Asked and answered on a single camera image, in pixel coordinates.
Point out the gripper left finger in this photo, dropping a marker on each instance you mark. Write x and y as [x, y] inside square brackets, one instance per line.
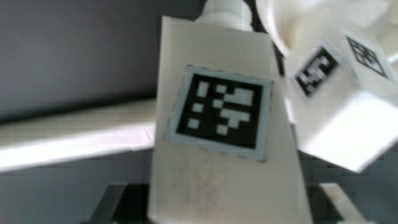
[108, 205]

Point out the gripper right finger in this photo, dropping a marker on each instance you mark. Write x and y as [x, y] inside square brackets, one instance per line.
[344, 204]

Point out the white stool leg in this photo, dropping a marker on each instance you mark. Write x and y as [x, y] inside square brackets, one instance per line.
[227, 175]
[342, 90]

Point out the white round stool seat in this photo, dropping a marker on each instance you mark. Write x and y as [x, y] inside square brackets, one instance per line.
[303, 21]

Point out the white U-shaped fence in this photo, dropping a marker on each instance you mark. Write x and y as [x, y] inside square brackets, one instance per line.
[79, 135]

